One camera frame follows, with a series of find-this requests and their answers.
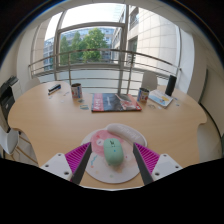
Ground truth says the white and blue booklet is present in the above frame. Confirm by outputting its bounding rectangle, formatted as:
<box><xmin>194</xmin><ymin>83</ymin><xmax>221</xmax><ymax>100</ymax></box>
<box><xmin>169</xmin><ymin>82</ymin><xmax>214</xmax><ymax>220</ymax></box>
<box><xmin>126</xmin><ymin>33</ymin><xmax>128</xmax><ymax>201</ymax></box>
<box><xmin>148</xmin><ymin>88</ymin><xmax>174</xmax><ymax>108</ymax></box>

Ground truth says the black and white printer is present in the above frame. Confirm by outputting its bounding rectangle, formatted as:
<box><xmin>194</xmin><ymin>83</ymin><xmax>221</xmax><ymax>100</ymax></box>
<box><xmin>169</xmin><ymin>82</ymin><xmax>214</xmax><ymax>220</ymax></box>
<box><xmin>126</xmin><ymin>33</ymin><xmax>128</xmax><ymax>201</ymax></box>
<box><xmin>0</xmin><ymin>75</ymin><xmax>23</xmax><ymax>123</ymax></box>

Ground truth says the red and dark magazine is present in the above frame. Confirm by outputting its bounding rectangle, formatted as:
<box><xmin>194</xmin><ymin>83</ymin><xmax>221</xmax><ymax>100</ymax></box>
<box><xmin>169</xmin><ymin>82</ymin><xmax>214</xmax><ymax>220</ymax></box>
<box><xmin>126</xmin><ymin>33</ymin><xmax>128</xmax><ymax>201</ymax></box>
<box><xmin>90</xmin><ymin>92</ymin><xmax>143</xmax><ymax>113</ymax></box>

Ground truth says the black and blue stapler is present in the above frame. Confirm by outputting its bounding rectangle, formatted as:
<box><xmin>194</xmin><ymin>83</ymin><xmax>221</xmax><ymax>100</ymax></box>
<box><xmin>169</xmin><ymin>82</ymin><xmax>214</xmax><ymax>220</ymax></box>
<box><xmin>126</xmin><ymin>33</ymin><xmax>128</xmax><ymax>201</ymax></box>
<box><xmin>47</xmin><ymin>83</ymin><xmax>62</xmax><ymax>95</ymax></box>

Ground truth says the metal balcony railing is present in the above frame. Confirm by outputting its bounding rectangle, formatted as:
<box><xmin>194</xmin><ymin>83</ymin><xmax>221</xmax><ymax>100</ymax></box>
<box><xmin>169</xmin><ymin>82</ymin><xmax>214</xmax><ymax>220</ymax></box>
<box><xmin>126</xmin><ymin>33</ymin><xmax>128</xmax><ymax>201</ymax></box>
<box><xmin>28</xmin><ymin>48</ymin><xmax>183</xmax><ymax>84</ymax></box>

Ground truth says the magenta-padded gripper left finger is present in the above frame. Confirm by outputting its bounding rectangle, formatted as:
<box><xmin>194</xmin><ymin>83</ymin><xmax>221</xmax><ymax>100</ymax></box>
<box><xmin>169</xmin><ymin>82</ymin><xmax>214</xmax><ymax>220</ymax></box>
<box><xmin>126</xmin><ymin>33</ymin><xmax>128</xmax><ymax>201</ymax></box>
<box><xmin>40</xmin><ymin>141</ymin><xmax>93</xmax><ymax>186</ymax></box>

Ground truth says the printed paper cup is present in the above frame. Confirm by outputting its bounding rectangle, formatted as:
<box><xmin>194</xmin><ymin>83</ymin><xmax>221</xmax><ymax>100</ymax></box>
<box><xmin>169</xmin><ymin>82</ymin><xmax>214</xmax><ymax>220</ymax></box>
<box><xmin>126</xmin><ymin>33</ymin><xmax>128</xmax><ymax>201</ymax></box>
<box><xmin>70</xmin><ymin>82</ymin><xmax>83</xmax><ymax>99</ymax></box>
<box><xmin>137</xmin><ymin>87</ymin><xmax>151</xmax><ymax>103</ymax></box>

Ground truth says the mint green computer mouse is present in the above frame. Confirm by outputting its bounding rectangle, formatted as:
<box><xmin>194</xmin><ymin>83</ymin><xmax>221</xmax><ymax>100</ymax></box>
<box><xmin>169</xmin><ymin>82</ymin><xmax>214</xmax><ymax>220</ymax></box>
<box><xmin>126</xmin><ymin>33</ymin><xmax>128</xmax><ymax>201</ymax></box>
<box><xmin>103</xmin><ymin>137</ymin><xmax>125</xmax><ymax>167</ymax></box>

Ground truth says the black cylindrical speaker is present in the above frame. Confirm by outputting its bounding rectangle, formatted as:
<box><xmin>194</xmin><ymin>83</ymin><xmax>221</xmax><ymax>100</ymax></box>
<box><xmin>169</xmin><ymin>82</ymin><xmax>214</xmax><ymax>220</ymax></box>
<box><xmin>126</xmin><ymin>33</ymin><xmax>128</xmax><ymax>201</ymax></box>
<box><xmin>164</xmin><ymin>74</ymin><xmax>178</xmax><ymax>97</ymax></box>

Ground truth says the white plastic chair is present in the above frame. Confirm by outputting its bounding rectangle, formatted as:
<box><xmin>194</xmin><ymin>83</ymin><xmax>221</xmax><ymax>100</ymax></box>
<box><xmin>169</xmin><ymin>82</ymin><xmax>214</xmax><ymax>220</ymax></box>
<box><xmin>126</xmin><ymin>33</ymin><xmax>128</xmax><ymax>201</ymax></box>
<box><xmin>141</xmin><ymin>70</ymin><xmax>158</xmax><ymax>92</ymax></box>
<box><xmin>0</xmin><ymin>125</ymin><xmax>20</xmax><ymax>155</ymax></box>

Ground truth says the round pink cartoon mouse pad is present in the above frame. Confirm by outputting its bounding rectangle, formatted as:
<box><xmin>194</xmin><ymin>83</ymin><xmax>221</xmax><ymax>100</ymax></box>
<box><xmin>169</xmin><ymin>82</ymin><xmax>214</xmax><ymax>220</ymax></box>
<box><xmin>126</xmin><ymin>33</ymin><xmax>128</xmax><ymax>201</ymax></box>
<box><xmin>80</xmin><ymin>122</ymin><xmax>148</xmax><ymax>185</ymax></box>

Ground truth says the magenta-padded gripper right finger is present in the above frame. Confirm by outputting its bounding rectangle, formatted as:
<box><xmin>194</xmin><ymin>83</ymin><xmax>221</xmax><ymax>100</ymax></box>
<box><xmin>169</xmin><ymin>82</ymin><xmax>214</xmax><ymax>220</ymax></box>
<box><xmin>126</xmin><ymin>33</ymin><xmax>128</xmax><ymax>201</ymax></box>
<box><xmin>132</xmin><ymin>142</ymin><xmax>184</xmax><ymax>186</ymax></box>

